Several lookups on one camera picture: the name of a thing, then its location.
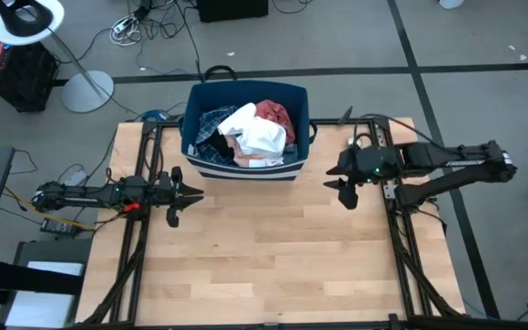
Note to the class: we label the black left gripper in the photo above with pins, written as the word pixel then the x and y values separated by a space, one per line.
pixel 174 197

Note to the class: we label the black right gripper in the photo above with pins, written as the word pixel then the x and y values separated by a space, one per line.
pixel 369 162

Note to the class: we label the black garment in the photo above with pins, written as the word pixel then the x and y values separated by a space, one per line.
pixel 223 146

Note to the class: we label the plain pink sock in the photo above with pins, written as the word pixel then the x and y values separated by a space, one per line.
pixel 243 156

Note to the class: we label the pale pink white garment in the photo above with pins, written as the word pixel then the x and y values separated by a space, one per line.
pixel 266 162

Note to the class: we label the blue plaid shirt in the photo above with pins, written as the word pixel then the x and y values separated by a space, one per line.
pixel 209 124

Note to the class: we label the coral red garment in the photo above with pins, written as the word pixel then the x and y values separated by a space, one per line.
pixel 278 114

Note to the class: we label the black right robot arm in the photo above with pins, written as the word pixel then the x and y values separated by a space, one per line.
pixel 452 158

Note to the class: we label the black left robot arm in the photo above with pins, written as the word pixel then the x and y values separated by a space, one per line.
pixel 80 198

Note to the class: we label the red tag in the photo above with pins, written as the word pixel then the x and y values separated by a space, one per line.
pixel 129 207

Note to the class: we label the small grey adapter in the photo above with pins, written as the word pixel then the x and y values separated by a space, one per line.
pixel 76 177

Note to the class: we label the navy white striped fabric basket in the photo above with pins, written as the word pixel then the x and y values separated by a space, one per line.
pixel 245 91

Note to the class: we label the black power adapter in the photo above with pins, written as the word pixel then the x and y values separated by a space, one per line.
pixel 60 227

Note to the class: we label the floor stand with white disc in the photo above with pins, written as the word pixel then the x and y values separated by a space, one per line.
pixel 87 91

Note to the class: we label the grey cabinet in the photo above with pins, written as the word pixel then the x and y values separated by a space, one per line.
pixel 44 249

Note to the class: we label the white power strip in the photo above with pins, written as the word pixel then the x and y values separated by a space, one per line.
pixel 122 27

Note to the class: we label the black box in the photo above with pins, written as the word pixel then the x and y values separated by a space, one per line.
pixel 232 9

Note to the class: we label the black crate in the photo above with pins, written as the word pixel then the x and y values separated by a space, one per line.
pixel 25 78

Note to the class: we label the white round object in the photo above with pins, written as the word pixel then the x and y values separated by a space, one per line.
pixel 451 3

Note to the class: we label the black curved holder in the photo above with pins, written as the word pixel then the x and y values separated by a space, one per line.
pixel 21 20

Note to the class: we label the black aluminium table frame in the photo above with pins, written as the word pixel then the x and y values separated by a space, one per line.
pixel 323 122

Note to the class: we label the black angled bracket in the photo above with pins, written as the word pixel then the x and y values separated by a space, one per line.
pixel 345 114

